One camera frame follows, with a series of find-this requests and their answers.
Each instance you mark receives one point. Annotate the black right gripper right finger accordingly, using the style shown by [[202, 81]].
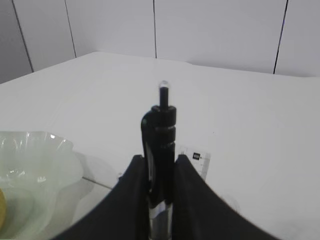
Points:
[[200, 214]]

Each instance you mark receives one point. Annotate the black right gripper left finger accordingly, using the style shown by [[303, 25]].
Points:
[[122, 214]]

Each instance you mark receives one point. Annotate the clear plastic ruler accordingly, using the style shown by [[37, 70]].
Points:
[[200, 160]]

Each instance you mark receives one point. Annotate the black gel pen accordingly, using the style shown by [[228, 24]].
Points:
[[158, 133]]

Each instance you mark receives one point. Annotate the green wavy glass plate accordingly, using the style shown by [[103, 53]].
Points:
[[34, 167]]

